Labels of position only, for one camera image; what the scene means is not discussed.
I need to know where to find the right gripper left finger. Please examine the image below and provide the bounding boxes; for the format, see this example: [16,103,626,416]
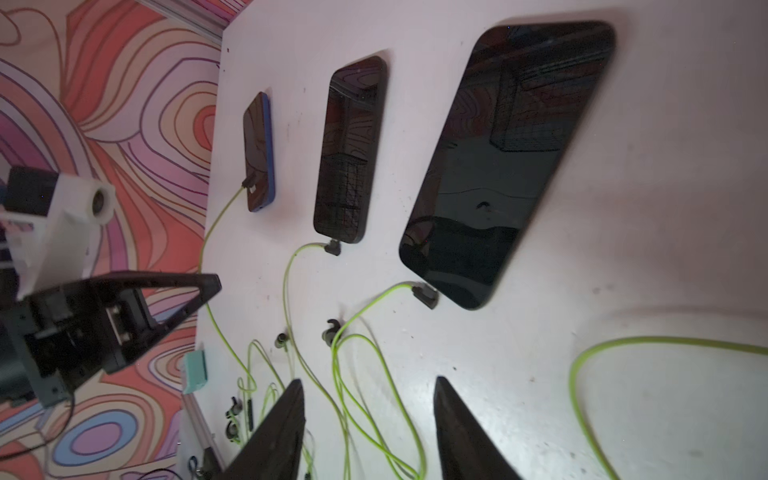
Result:
[218,379,306,480]

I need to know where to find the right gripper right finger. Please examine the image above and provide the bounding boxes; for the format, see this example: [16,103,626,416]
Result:
[433,376,522,480]

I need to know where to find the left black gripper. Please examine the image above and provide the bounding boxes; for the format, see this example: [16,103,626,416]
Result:
[1,271,221,407]

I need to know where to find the green earphones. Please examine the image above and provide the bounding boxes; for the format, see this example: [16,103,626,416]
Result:
[197,173,283,448]
[568,336,767,479]
[328,282,427,479]
[281,239,353,479]

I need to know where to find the black smartphone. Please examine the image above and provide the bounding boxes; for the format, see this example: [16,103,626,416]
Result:
[398,20,616,310]
[313,56,388,244]
[242,92,276,212]

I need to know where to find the teal alarm clock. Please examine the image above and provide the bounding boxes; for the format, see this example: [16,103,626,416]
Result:
[182,350,207,395]

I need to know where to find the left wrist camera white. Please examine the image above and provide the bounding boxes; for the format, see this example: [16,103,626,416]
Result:
[1,166,117,300]

